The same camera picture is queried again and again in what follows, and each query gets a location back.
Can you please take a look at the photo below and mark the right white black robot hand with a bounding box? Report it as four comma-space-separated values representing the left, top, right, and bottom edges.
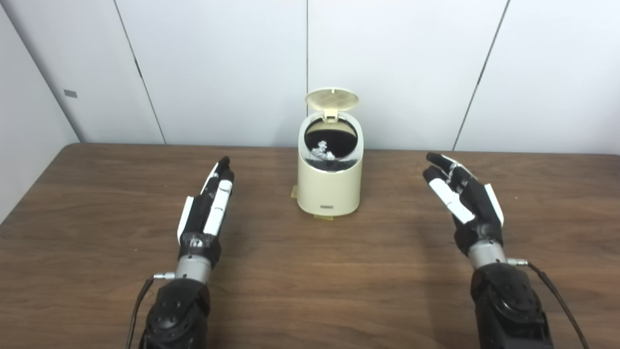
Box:
422, 152, 504, 256

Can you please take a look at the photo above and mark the cream-colored bin body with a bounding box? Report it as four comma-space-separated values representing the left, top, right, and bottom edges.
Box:
296, 111, 364, 217

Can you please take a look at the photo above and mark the round cream bin lid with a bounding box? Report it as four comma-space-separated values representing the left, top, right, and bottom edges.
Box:
305, 88, 360, 122

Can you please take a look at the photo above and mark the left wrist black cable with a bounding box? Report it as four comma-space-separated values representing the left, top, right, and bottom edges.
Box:
126, 272, 176, 349

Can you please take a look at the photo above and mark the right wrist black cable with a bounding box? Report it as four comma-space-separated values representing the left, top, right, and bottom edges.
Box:
506, 258, 589, 349

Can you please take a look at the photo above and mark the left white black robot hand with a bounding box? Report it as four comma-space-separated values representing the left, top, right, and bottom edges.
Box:
177, 156, 235, 270

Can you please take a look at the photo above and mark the white paper ball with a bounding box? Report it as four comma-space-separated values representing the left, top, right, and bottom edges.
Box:
311, 140, 336, 160

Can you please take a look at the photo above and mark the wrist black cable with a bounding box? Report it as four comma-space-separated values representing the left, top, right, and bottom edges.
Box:
126, 272, 176, 349
506, 258, 589, 349

